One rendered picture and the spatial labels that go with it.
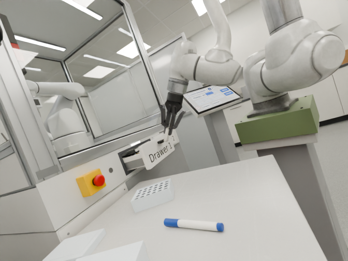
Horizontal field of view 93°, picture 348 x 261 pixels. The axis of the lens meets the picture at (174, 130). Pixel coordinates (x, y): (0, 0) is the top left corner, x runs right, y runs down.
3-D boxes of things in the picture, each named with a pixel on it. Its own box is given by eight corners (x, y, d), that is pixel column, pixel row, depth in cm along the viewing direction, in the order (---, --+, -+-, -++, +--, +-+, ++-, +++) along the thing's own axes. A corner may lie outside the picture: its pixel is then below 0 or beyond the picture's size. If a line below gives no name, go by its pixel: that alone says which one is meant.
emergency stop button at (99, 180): (107, 182, 58) (103, 172, 58) (99, 188, 54) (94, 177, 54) (102, 184, 59) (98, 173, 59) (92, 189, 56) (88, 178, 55)
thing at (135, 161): (170, 148, 96) (167, 139, 96) (147, 165, 73) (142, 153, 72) (120, 163, 113) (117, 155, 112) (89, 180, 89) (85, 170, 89)
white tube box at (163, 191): (174, 188, 57) (170, 177, 57) (173, 199, 49) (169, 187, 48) (141, 199, 58) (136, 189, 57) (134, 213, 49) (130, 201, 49)
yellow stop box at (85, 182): (108, 185, 60) (101, 167, 60) (92, 196, 54) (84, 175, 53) (99, 187, 63) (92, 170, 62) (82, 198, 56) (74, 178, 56)
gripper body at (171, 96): (187, 95, 77) (183, 114, 79) (171, 90, 79) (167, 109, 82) (182, 95, 70) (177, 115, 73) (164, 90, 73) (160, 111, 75)
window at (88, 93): (165, 122, 132) (122, 5, 127) (55, 159, 54) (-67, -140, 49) (165, 122, 132) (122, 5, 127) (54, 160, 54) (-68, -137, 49)
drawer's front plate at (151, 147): (175, 149, 97) (168, 132, 96) (149, 169, 70) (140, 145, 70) (172, 150, 97) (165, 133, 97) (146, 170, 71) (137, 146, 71)
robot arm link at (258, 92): (273, 94, 88) (260, 53, 85) (302, 88, 69) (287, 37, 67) (245, 105, 87) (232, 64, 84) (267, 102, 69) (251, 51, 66)
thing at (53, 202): (179, 141, 139) (173, 125, 138) (55, 231, 47) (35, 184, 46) (103, 164, 179) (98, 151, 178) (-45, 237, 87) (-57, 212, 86)
